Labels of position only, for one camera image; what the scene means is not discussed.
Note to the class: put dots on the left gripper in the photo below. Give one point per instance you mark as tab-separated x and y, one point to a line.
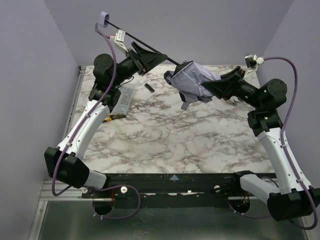
136	61

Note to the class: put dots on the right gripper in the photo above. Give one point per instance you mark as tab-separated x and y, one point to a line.
236	81

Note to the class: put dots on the lavender folding umbrella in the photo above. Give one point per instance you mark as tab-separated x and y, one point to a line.
187	77

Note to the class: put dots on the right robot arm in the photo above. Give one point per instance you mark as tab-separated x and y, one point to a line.
294	195

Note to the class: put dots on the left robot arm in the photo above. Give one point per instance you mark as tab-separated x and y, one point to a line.
64	162

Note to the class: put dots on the black chip component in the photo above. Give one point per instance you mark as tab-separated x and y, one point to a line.
149	87

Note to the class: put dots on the clear plastic screw box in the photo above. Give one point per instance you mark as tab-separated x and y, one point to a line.
124	102

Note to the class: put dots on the yellow black pliers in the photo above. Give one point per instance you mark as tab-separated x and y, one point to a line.
112	117

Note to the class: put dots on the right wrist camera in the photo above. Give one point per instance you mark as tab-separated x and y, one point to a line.
252	62

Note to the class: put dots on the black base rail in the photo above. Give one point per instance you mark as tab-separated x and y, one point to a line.
171	191

